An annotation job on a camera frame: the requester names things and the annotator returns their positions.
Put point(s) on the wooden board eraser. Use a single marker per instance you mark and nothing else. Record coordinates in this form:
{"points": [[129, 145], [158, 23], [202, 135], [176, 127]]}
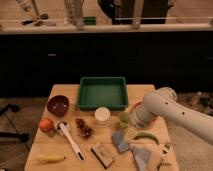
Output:
{"points": [[103, 156]]}

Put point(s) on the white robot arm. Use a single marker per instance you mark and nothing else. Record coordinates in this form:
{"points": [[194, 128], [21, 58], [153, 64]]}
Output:
{"points": [[162, 102]]}

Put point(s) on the green plastic tray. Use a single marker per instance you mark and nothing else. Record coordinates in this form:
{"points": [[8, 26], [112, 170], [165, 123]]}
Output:
{"points": [[109, 92]]}

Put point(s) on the white cup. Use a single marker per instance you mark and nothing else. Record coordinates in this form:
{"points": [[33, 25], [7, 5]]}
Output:
{"points": [[102, 115]]}

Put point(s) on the orange bowl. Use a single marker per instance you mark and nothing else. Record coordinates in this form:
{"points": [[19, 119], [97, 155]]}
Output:
{"points": [[134, 106]]}

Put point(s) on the green pear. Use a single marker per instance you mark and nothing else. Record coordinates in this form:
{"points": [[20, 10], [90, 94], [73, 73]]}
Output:
{"points": [[124, 119]]}

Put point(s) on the brown grape bunch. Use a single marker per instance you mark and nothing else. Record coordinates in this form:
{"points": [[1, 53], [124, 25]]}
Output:
{"points": [[84, 130]]}

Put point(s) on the dark brown bowl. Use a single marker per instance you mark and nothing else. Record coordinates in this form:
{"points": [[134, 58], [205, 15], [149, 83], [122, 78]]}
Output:
{"points": [[58, 105]]}

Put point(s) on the green chili pepper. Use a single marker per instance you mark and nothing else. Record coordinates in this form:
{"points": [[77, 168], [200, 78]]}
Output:
{"points": [[141, 135]]}

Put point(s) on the blue sponge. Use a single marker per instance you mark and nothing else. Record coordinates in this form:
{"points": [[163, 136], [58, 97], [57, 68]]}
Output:
{"points": [[117, 138]]}

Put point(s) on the wooden table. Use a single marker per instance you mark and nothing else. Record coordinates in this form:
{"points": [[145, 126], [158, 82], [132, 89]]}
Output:
{"points": [[102, 133]]}

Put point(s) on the red orange apple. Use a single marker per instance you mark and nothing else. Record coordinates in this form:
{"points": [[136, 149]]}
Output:
{"points": [[46, 124]]}

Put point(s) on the blue grey cloth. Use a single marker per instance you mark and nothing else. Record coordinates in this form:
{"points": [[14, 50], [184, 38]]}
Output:
{"points": [[141, 157]]}

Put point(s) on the silver fork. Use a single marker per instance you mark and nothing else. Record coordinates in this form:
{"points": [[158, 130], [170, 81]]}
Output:
{"points": [[165, 150]]}

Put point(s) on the yellow banana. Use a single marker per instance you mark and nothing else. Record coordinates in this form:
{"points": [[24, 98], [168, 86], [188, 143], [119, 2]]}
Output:
{"points": [[50, 158]]}

